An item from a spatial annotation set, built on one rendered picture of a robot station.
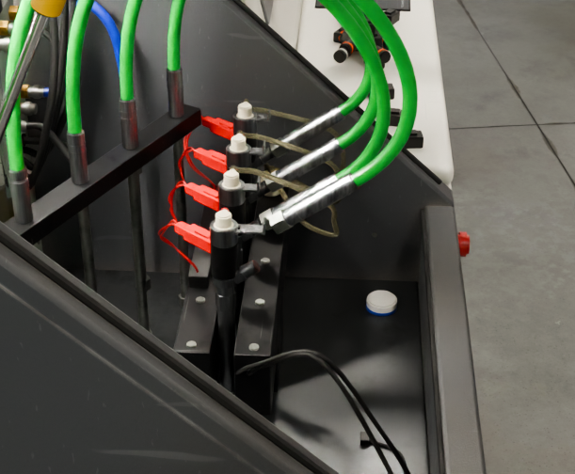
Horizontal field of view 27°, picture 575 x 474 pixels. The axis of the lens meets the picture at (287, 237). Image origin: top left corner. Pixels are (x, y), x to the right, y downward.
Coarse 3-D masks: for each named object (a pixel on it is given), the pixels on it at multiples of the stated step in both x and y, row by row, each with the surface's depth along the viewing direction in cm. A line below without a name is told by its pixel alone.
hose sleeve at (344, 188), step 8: (344, 176) 113; (328, 184) 114; (336, 184) 113; (344, 184) 112; (352, 184) 112; (320, 192) 114; (328, 192) 113; (336, 192) 113; (344, 192) 113; (352, 192) 113; (304, 200) 114; (312, 200) 114; (320, 200) 113; (328, 200) 113; (336, 200) 114; (288, 208) 115; (296, 208) 114; (304, 208) 114; (312, 208) 114; (320, 208) 114; (288, 216) 115; (296, 216) 114; (304, 216) 115
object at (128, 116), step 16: (128, 0) 121; (128, 16) 122; (128, 32) 123; (368, 32) 122; (128, 48) 124; (128, 64) 125; (128, 80) 126; (128, 96) 127; (128, 112) 128; (368, 112) 126; (128, 128) 129; (352, 128) 128; (368, 128) 128; (128, 144) 130; (336, 144) 128; (304, 160) 130; (320, 160) 129; (288, 176) 131
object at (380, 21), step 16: (352, 0) 103; (368, 0) 103; (16, 16) 106; (32, 16) 106; (368, 16) 103; (384, 16) 103; (16, 32) 106; (384, 32) 104; (16, 48) 107; (400, 48) 105; (16, 64) 108; (400, 64) 105; (400, 80) 107; (416, 96) 107; (16, 112) 111; (416, 112) 108; (16, 128) 112; (400, 128) 109; (16, 144) 112; (400, 144) 110; (16, 160) 113; (384, 160) 111; (16, 176) 114; (352, 176) 112; (368, 176) 112
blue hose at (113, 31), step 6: (78, 0) 134; (96, 6) 134; (96, 12) 134; (102, 12) 134; (102, 18) 135; (108, 18) 135; (108, 24) 135; (114, 24) 135; (108, 30) 135; (114, 30) 135; (114, 36) 135; (114, 42) 136; (114, 48) 136; (48, 90) 142
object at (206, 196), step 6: (186, 186) 128; (192, 186) 128; (198, 186) 128; (204, 186) 128; (186, 192) 128; (192, 192) 128; (198, 192) 127; (204, 192) 126; (210, 192) 126; (216, 192) 126; (198, 198) 127; (204, 198) 126; (210, 198) 126; (216, 198) 125; (204, 204) 127; (210, 204) 126; (216, 204) 125; (216, 210) 126
